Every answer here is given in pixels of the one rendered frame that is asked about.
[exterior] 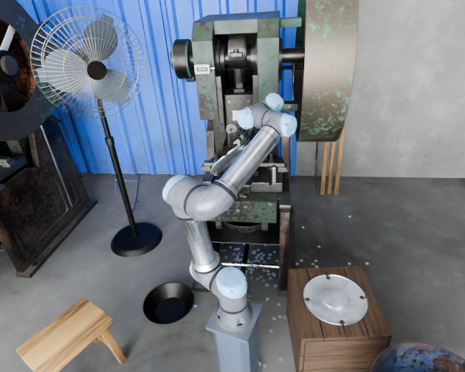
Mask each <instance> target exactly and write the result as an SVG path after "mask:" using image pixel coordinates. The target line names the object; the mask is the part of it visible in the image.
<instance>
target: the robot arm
mask: <svg viewBox="0 0 465 372"><path fill-rule="evenodd" d="M283 105H284V102H283V99H282V97H281V96H280V95H278V94H275V93H270V94H269V95H268V96H267V97H265V100H263V101H261V102H259V103H256V104H254V105H252V106H249V107H245V108H244V109H242V110H240V111H239V112H238V116H237V118H238V124H239V125H240V126H241V128H239V129H238V130H237V131H238V132H240V133H237V132H235V134H234V136H235V135H237V136H238V139H237V140H236V141H235V142H234V143H233V144H236V143H238V145H240V144H241V147H240V148H239V149H238V150H239V151H240V150H243V151H242V152H241V154H240V155H239V156H238V158H237V159H236V160H235V161H234V163H232V164H231V166H230V167H229V168H228V169H227V171H226V172H225V173H224V175H223V176H222V177H221V178H220V179H219V180H215V181H214V182H213V183H212V184H211V185H210V186H206V185H203V184H202V183H200V182H197V181H196V180H194V179H191V177H189V176H186V175H182V174H179V175H175V176H173V177H172V178H171V179H169V180H168V182H167V183H166V184H165V187H164V189H163V192H162V195H163V199H164V200H165V201H166V203H167V204H170V205H171V207H172V208H173V212H174V215H175V217H176V218H177V219H178V220H180V221H181V222H182V225H183V227H184V230H185V234H186V236H187V240H188V243H189V245H190V248H191V251H192V253H193V259H192V261H191V262H190V263H191V265H190V273H191V275H192V276H193V278H194V279H195V280H197V281H198V282H200V283H201V284H202V285H203V286H205V287H206V288H207V289H209V290H210V291H211V292H212V293H213V294H214V295H216V296H217V297H218V299H219V305H218V308H217V312H216V316H217V321H218V324H219V325H220V326H221V327H222V328H223V329H225V330H227V331H241V330H244V329H245V328H246V327H247V326H248V325H249V324H250V323H251V321H252V308H251V306H250V304H249V303H248V300H247V279H246V277H245V275H244V273H243V272H242V271H241V270H240V269H238V268H235V267H233V268H230V266H228V267H226V266H225V265H223V264H222V263H221V260H220V257H219V254H218V253H217V252H216V251H214V249H213V245H212V241H211V239H210V234H209V231H208V228H207V223H206V221H208V220H210V219H213V218H216V217H218V216H219V215H221V214H222V213H224V212H225V211H227V210H228V209H229V208H230V207H231V206H232V205H233V204H234V202H235V201H236V200H237V198H238V197H237V193H238V192H239V191H240V189H241V188H242V187H243V186H244V185H245V184H246V182H247V181H248V179H249V178H250V177H251V175H253V174H254V172H255V171H256V170H257V168H258V167H259V165H260V164H261V163H262V161H264V160H265V158H266V157H267V155H268V154H269V153H270V151H271V150H272V149H273V148H274V147H275V146H276V144H277V143H278V141H279V140H280V139H281V137H282V136H284V137H290V136H291V135H293V133H294V132H295V131H296V128H297V120H296V118H295V117H294V116H292V115H290V114H287V113H282V112H280V110H281V109H282V108H283Z"/></svg>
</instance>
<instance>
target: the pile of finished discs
mask: <svg viewBox="0 0 465 372"><path fill-rule="evenodd" d="M326 277H327V275H319V276H317V277H315V278H312V279H311V280H310V281H309V282H308V283H307V284H306V286H305V288H304V291H303V299H306V298H309V299H310V301H306V300H304V302H305V304H306V306H307V308H308V309H309V311H310V312H311V313H312V314H313V315H314V316H315V317H317V318H318V319H320V320H322V321H324V322H326V323H329V324H332V325H336V326H342V324H341V323H340V320H344V321H345V324H344V326H347V325H351V324H354V323H357V322H358V321H360V320H361V319H362V318H363V317H364V316H365V314H366V312H367V310H368V300H367V299H366V298H365V299H360V298H359V296H363V297H365V293H364V292H363V291H362V289H361V288H360V287H359V286H358V285H357V284H355V282H353V281H352V280H349V279H347V278H344V277H342V276H339V275H329V277H330V278H331V279H330V280H328V279H326Z"/></svg>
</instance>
